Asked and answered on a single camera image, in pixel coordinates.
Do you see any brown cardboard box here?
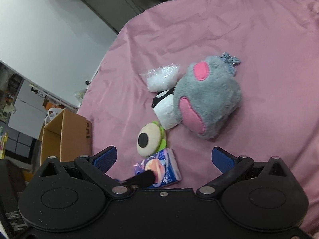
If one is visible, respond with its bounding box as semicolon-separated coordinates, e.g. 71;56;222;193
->
40;109;92;164

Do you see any blue tissue pack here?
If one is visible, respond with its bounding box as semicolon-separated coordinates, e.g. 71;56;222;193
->
134;148;182;188

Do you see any small clear trash bag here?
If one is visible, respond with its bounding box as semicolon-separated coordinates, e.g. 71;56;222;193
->
74;89;87;104

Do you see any plush hamburger toy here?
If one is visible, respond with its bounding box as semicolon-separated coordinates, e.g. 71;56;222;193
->
136;121;167;158

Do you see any clear bag white filling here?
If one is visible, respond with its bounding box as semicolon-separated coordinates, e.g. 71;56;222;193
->
140;64;180;92

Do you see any white plastic shopping bag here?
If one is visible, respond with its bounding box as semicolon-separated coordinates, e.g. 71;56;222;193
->
44;107;63;125

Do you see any pink bed sheet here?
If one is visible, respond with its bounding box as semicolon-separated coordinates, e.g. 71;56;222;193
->
78;0;318;234

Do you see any black felt pouch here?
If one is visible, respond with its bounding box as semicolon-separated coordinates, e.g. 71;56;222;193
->
151;88;174;109

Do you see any grey pink plush toy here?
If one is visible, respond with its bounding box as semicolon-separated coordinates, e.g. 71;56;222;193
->
173;52;242;139

